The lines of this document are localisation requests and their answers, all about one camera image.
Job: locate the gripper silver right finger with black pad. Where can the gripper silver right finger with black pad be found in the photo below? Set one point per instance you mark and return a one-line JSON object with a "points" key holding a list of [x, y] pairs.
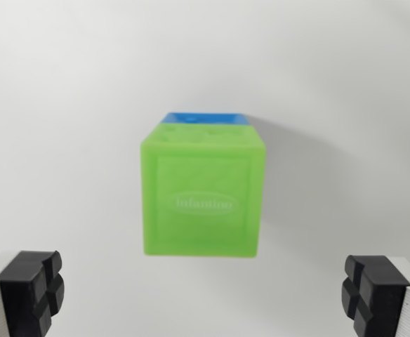
{"points": [[380, 298]]}

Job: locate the blue soft toy cube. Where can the blue soft toy cube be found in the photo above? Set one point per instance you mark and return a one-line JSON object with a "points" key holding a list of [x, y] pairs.
{"points": [[205, 118]]}

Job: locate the green soft toy cube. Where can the green soft toy cube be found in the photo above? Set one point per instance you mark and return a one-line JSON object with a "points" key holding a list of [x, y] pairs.
{"points": [[201, 196]]}

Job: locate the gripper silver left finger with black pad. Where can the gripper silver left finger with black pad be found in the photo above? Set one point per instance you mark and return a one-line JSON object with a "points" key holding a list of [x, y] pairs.
{"points": [[26, 298]]}

